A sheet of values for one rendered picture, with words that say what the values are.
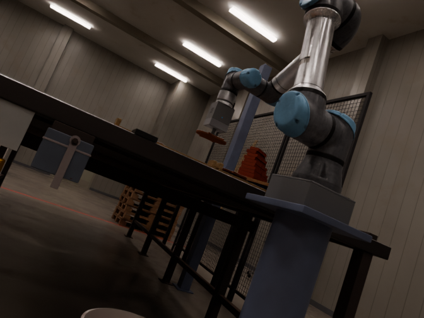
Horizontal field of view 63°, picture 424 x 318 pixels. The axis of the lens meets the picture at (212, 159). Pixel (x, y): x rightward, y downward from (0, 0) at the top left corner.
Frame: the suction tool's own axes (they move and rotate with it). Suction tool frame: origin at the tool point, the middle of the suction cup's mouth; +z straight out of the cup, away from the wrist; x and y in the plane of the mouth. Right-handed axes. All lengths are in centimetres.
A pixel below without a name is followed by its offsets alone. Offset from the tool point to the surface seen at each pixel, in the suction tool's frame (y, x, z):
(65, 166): 48, 21, 30
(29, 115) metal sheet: 62, 17, 21
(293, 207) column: -4, 57, 19
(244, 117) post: -99, -173, -73
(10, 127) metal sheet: 65, 17, 26
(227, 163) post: -99, -173, -23
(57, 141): 52, 21, 25
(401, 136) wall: -381, -217, -180
